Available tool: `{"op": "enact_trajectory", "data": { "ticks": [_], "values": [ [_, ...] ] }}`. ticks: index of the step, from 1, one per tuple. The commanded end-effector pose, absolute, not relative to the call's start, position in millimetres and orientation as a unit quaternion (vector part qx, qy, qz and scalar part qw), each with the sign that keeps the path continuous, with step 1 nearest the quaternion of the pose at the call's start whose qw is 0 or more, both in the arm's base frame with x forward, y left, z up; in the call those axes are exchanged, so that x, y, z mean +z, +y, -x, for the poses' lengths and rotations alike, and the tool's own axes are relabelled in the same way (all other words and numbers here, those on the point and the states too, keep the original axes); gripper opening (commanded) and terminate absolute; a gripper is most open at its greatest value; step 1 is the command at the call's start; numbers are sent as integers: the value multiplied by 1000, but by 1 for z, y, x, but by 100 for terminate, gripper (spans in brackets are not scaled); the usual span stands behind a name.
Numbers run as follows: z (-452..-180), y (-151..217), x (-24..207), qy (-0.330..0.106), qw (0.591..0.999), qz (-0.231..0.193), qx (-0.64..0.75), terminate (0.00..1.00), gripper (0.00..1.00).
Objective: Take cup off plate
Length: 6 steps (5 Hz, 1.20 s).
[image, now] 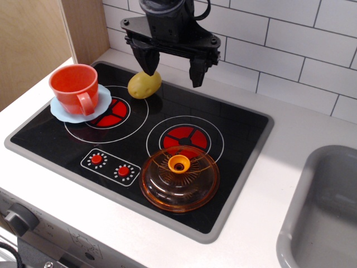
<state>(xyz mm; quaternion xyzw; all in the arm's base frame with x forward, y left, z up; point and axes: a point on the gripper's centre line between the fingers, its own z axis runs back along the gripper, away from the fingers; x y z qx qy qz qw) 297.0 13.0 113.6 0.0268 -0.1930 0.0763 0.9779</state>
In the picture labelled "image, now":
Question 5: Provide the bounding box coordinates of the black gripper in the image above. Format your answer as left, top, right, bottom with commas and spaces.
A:
120, 5, 220, 88

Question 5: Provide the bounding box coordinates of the red plastic cup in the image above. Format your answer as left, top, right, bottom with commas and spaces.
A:
49, 64, 99, 116

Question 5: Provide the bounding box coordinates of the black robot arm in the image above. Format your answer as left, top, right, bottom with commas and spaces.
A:
120, 1, 221, 88

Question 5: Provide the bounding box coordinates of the light blue plate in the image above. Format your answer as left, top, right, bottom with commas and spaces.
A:
50, 84, 112, 123

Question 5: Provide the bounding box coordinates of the yellow toy potato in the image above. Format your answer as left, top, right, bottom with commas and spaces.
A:
127, 71, 162, 99

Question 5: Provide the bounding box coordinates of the black toy stove top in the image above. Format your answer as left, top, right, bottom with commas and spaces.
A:
4, 61, 274, 243

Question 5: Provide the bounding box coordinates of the orange transparent pot lid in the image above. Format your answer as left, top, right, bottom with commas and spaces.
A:
139, 145, 220, 213

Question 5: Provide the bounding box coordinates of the wooden side panel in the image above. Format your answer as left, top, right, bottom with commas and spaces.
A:
1, 1, 110, 109

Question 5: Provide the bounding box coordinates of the grey oven front panel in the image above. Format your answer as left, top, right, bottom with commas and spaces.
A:
1, 189, 143, 267

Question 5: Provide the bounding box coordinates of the grey oven knob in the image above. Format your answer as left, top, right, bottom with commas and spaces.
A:
4, 203, 40, 237

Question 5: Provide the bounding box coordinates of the grey sink basin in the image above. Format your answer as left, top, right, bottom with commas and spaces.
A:
276, 145, 356, 267

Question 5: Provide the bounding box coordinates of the black cable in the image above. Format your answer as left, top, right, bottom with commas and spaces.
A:
194, 0, 212, 21

